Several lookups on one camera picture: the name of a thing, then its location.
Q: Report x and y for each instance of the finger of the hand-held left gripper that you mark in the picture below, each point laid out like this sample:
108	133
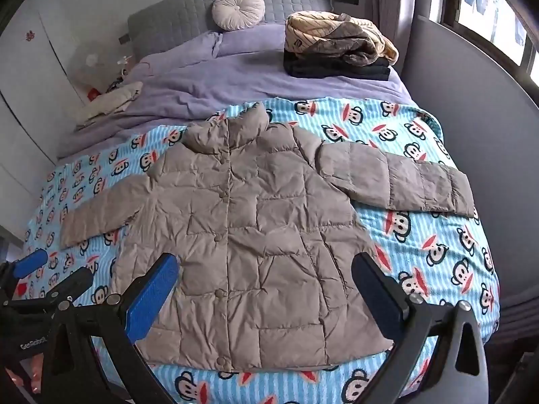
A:
30	261
73	280

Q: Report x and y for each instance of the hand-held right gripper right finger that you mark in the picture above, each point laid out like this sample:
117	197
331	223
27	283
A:
377	298

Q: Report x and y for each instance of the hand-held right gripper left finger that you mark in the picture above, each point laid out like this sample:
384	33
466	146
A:
153	294

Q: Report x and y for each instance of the grey-beige puffer jacket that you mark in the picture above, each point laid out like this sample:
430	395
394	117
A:
261	219

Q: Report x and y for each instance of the person's left hand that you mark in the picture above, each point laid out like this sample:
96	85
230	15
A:
36	376

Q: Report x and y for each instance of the blue monkey printed blanket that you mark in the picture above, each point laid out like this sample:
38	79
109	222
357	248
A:
421	235

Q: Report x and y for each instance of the white wardrobe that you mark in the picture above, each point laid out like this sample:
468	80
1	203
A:
25	92

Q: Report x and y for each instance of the cream crumpled cloth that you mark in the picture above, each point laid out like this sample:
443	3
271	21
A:
113	101

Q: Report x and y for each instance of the clear plastic bag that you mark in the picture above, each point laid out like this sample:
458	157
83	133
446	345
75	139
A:
90	69

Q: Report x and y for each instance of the purple duvet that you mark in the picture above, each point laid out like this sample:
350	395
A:
189	88

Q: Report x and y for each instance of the purple pillow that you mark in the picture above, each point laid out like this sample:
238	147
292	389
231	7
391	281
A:
252	42

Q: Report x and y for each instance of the grey quilted headboard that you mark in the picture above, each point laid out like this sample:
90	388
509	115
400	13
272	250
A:
177	21

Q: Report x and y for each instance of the round cream cushion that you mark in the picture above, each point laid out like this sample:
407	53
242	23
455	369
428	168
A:
238	8

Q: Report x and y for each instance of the window frame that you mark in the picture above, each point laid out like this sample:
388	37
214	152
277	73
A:
526	67

